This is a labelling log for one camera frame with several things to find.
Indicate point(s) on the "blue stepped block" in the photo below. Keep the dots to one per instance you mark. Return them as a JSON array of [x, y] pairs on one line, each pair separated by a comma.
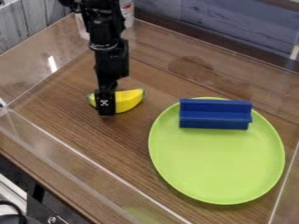
[[215, 114]]

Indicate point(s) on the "green round plate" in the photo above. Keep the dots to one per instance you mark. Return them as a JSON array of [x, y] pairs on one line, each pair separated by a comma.
[[219, 166]]

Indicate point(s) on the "white labelled canister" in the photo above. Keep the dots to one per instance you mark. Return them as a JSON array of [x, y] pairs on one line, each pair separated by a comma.
[[126, 7]]

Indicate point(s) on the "yellow toy banana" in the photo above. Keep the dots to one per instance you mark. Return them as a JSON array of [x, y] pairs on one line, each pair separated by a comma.
[[126, 99]]

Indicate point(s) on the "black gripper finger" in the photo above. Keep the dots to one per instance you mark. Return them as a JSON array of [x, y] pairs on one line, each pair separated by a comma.
[[105, 103]]

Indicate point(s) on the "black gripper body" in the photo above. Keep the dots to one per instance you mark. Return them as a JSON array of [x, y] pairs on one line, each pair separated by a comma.
[[112, 65]]

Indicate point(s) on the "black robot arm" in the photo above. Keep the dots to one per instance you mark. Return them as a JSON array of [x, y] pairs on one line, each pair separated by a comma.
[[104, 25]]

